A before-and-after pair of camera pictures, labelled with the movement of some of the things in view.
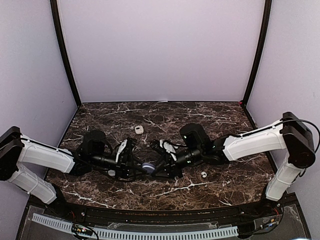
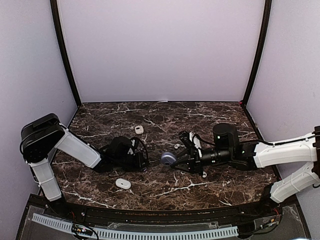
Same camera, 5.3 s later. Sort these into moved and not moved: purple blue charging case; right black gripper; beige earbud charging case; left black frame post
Moved: right black gripper; purple blue charging case
Not moved: left black frame post; beige earbud charging case
